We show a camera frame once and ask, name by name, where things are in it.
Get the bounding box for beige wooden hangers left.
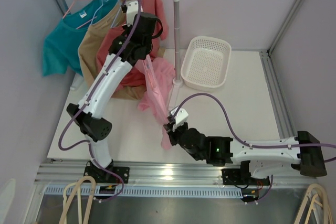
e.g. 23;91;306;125
58;176;97;224

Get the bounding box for pink t-shirt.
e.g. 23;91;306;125
137;55;176;152

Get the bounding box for aluminium mounting rail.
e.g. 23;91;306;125
34;163;318;186

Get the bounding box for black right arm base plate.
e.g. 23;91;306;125
221;168;270;189

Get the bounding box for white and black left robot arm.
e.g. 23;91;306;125
67;12;165;183

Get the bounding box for teal t-shirt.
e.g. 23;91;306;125
43;0;117;76

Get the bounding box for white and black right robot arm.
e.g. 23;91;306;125
164;123;327;185

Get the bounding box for white perforated plastic basket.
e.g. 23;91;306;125
181;36;232;92

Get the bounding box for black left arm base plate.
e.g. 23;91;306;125
84;161;130;184

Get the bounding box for tan t-shirt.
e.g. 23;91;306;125
78;0;169;100

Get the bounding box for coral red t-shirt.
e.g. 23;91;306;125
96;0;169;93

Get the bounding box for white slotted cable duct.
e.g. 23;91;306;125
43;185;244;198

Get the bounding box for beige wooden hangers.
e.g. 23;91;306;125
294;184;333;224
58;176;97;224

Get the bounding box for pink wire hanger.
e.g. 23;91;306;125
142;55;167;124

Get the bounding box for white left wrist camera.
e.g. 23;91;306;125
121;0;143;27

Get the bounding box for beige wooden hangers right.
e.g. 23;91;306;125
294;184;333;224

